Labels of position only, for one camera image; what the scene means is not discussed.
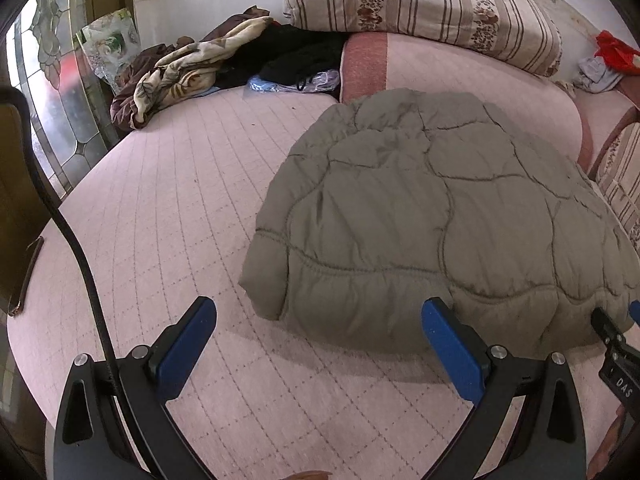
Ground striped floral folded quilt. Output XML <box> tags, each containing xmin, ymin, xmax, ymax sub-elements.
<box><xmin>282</xmin><ymin>0</ymin><xmax>563</xmax><ymax>78</ymax></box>

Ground pink quilted bed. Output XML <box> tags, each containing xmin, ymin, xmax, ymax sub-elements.
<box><xmin>7</xmin><ymin>85</ymin><xmax>640</xmax><ymax>480</ymax></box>

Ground pink folded blanket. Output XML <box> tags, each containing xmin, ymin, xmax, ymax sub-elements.
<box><xmin>339</xmin><ymin>32</ymin><xmax>640</xmax><ymax>166</ymax></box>

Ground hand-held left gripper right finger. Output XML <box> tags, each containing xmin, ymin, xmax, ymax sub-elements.
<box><xmin>421</xmin><ymin>297</ymin><xmax>587</xmax><ymax>480</ymax></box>

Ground striped floral pillow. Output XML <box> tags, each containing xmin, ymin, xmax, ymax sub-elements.
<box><xmin>590</xmin><ymin>122</ymin><xmax>640</xmax><ymax>251</ymax></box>

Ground person's right forearm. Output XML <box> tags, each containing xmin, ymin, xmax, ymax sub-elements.
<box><xmin>586</xmin><ymin>402</ymin><xmax>633</xmax><ymax>480</ymax></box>

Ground floral plastic-wrapped package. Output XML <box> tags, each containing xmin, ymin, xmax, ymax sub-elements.
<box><xmin>75</xmin><ymin>7</ymin><xmax>138</xmax><ymax>96</ymax></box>

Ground olive quilted puffer jacket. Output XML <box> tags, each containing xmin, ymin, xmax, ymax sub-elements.
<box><xmin>239</xmin><ymin>87</ymin><xmax>640</xmax><ymax>356</ymax></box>

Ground brown wooden cabinet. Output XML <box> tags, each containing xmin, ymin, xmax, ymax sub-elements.
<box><xmin>0</xmin><ymin>90</ymin><xmax>56</xmax><ymax>316</ymax></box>

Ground red cloth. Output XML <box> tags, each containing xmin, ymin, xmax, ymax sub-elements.
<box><xmin>594</xmin><ymin>30</ymin><xmax>640</xmax><ymax>77</ymax></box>

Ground grey cloth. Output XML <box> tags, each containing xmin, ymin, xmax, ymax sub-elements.
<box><xmin>571</xmin><ymin>56</ymin><xmax>623</xmax><ymax>95</ymax></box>

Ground black clothes pile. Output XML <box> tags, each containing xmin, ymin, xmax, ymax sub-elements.
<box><xmin>215</xmin><ymin>22</ymin><xmax>351</xmax><ymax>92</ymax></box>

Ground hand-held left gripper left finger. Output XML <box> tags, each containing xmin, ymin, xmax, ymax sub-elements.
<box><xmin>52</xmin><ymin>296</ymin><xmax>218</xmax><ymax>480</ymax></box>

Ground blue plastic bag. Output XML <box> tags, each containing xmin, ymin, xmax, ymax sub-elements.
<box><xmin>247</xmin><ymin>70</ymin><xmax>341</xmax><ymax>95</ymax></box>

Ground stained glass door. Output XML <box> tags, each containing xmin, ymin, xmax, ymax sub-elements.
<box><xmin>7</xmin><ymin>0</ymin><xmax>126</xmax><ymax>196</ymax></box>

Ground brown cream leaf-print blanket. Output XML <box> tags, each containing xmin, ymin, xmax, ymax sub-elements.
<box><xmin>110</xmin><ymin>6</ymin><xmax>273</xmax><ymax>131</ymax></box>

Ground black braided cable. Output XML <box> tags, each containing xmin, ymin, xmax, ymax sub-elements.
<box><xmin>0</xmin><ymin>87</ymin><xmax>123</xmax><ymax>401</ymax></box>

